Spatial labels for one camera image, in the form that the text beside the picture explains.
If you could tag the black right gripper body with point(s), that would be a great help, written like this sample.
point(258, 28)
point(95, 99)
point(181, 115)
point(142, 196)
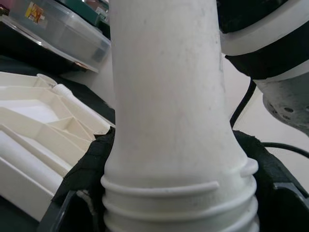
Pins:
point(241, 14)

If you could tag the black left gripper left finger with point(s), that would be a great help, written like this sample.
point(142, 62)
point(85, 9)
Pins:
point(82, 183)

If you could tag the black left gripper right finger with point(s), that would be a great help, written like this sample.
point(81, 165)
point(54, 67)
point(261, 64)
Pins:
point(277, 198)

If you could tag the white plastic table leg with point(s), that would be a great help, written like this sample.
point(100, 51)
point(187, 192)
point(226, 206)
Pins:
point(77, 104)
point(24, 157)
point(169, 96)

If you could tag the cream plastic children table top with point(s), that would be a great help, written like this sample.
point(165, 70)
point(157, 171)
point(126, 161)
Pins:
point(36, 116)

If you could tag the black tablecloth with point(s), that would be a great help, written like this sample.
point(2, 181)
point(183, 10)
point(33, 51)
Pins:
point(94, 84)

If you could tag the clear plastic storage box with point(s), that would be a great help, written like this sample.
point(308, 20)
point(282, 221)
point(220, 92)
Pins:
point(72, 36)

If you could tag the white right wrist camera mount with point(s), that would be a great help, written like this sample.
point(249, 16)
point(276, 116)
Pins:
point(260, 38)

